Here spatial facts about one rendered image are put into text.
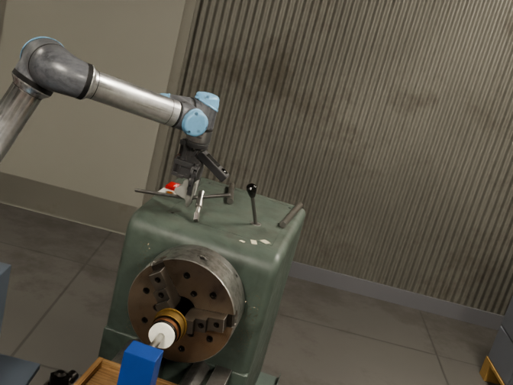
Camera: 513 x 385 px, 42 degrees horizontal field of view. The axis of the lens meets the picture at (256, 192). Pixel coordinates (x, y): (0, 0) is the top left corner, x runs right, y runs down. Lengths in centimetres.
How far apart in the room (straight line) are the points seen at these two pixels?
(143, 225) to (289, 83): 289
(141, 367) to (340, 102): 343
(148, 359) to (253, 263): 51
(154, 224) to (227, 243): 23
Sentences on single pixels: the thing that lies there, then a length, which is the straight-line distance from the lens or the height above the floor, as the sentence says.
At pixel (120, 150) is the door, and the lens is 499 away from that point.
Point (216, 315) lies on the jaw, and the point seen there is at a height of 112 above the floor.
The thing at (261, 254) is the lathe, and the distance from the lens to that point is 200.
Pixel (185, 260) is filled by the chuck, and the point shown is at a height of 123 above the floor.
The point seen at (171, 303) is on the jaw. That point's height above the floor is 113.
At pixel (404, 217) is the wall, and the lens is 506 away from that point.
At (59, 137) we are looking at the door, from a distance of 510.
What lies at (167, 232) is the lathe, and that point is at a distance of 204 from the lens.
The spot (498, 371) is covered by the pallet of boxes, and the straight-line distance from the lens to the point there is 453.
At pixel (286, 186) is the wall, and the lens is 493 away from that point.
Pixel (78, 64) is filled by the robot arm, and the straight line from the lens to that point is 177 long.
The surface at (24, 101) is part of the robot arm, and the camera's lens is 189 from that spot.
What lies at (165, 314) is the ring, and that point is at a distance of 181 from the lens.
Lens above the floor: 198
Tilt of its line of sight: 17 degrees down
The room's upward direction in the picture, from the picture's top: 15 degrees clockwise
